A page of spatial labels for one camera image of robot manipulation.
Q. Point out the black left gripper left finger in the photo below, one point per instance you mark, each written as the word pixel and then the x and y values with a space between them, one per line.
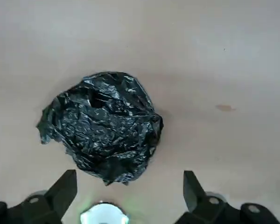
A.
pixel 58 193

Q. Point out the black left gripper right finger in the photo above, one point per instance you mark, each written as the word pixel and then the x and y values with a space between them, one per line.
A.
pixel 193 196

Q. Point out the black plastic bag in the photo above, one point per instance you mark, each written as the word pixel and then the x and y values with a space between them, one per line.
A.
pixel 102 128

